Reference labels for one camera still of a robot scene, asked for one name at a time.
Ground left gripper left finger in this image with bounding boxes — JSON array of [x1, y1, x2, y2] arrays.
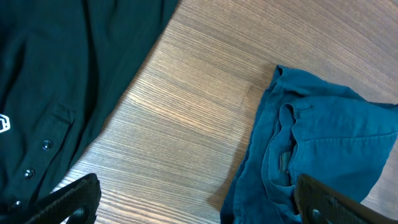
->
[[0, 173, 102, 224]]

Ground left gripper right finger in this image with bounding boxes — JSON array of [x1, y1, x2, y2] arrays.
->
[[294, 174, 397, 224]]

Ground navy blue shorts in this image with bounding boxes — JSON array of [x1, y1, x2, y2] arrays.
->
[[220, 65, 397, 223]]

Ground black t-shirt with logo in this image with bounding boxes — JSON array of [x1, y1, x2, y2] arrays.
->
[[1, 0, 177, 217]]

